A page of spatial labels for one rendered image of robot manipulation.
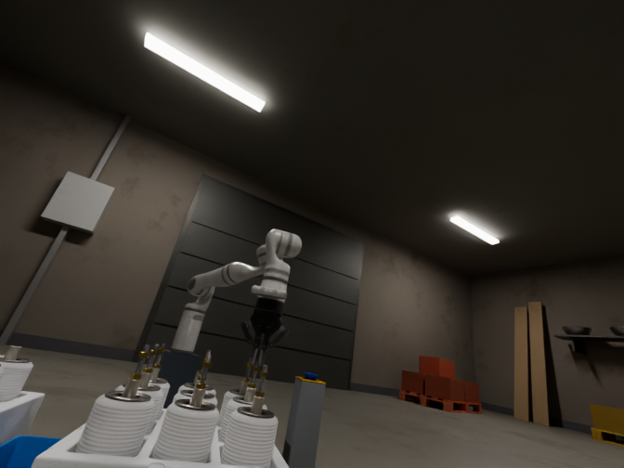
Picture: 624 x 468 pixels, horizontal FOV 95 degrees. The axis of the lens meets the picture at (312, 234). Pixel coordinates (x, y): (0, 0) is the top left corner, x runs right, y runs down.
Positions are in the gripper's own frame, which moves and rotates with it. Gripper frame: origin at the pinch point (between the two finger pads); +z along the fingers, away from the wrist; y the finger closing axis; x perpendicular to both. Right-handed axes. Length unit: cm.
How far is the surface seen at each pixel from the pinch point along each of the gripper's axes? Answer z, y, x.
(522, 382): -24, -410, -493
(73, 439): 17.0, 24.7, 19.7
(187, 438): 14.0, 6.2, 19.3
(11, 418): 20, 47, 7
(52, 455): 17.0, 22.5, 26.8
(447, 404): 27, -225, -387
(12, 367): 11, 52, 7
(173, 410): 10.5, 10.1, 18.9
